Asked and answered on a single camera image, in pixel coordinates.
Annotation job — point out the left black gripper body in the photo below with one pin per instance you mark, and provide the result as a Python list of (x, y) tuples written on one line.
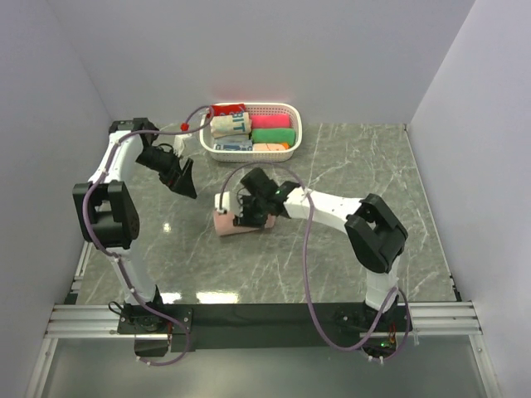
[(159, 161)]

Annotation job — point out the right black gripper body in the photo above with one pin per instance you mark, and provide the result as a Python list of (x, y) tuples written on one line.
[(252, 212)]

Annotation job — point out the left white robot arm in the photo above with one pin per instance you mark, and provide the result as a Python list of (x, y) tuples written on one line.
[(109, 219)]

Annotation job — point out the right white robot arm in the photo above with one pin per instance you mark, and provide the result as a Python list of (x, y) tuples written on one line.
[(376, 235)]

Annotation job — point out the blue printed rolled towel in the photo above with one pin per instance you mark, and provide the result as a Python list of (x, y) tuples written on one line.
[(234, 146)]

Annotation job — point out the peach orange rolled towel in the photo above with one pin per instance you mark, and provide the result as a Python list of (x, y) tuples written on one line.
[(270, 147)]

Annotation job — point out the red rolled towel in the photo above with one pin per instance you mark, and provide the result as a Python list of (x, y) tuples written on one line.
[(225, 110)]

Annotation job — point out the green rolled towel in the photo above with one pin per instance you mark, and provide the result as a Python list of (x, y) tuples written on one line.
[(277, 135)]

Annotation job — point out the beige printed rolled towel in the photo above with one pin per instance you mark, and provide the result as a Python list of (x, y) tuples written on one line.
[(223, 126)]

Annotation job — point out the hot pink rolled towel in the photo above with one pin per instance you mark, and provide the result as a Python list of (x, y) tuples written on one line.
[(270, 121)]

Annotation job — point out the white plastic basket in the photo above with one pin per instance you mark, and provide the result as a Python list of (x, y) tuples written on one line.
[(207, 140)]

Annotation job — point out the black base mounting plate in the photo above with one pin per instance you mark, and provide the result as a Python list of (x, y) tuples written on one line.
[(250, 325)]

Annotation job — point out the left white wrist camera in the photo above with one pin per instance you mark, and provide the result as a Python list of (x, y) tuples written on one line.
[(183, 138)]

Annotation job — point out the aluminium frame rail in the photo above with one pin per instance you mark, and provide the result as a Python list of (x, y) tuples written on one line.
[(96, 321)]

